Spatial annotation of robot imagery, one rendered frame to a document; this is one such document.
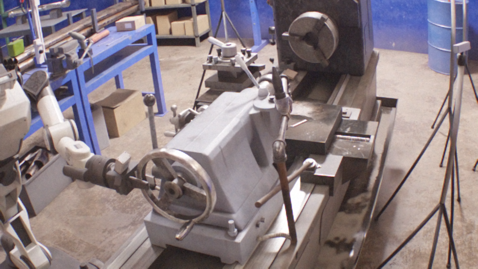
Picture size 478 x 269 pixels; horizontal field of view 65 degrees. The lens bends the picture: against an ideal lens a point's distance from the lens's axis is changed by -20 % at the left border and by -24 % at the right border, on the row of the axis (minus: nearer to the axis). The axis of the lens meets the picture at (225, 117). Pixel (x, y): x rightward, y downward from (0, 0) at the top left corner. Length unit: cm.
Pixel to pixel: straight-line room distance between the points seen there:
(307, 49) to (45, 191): 209
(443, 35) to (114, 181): 430
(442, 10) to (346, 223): 336
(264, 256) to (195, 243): 20
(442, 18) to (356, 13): 277
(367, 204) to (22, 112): 161
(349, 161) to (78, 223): 197
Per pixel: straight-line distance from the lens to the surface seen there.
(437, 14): 501
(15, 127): 168
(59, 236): 299
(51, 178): 336
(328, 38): 223
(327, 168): 159
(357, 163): 166
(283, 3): 247
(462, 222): 280
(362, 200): 222
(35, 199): 325
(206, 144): 119
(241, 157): 129
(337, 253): 191
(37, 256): 232
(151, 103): 125
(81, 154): 132
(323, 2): 240
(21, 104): 166
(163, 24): 644
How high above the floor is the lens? 172
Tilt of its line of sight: 25 degrees down
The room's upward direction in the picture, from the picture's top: 7 degrees counter-clockwise
